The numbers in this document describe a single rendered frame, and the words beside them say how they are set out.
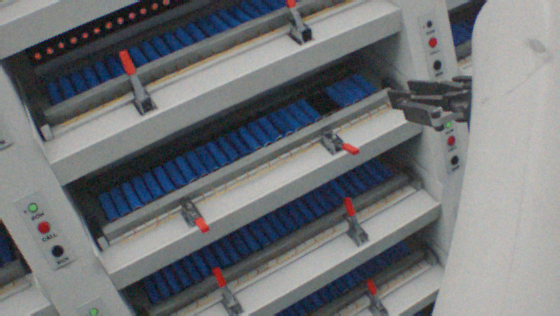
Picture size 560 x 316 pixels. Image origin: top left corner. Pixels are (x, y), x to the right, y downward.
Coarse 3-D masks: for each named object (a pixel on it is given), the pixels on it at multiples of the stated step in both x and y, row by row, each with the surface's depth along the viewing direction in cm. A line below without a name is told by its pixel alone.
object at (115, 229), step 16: (384, 96) 102; (352, 112) 100; (368, 112) 102; (304, 128) 99; (320, 128) 98; (336, 128) 100; (352, 128) 100; (272, 144) 97; (288, 144) 97; (240, 160) 95; (256, 160) 95; (208, 176) 93; (224, 176) 93; (176, 192) 92; (192, 192) 92; (144, 208) 90; (160, 208) 90; (112, 224) 88; (128, 224) 88; (128, 240) 88
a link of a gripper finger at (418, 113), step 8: (400, 104) 76; (408, 104) 75; (416, 104) 73; (408, 112) 75; (416, 112) 73; (424, 112) 71; (432, 112) 68; (408, 120) 76; (416, 120) 74; (424, 120) 72; (440, 128) 68
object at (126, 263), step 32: (384, 64) 106; (256, 96) 105; (192, 128) 102; (384, 128) 100; (416, 128) 103; (288, 160) 97; (320, 160) 96; (352, 160) 99; (224, 192) 94; (256, 192) 93; (288, 192) 95; (96, 224) 88; (160, 224) 90; (224, 224) 91; (96, 256) 81; (128, 256) 87; (160, 256) 88
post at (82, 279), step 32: (0, 64) 70; (0, 96) 70; (0, 160) 73; (32, 160) 75; (0, 192) 74; (64, 192) 81; (64, 224) 79; (32, 256) 78; (64, 288) 82; (96, 288) 84
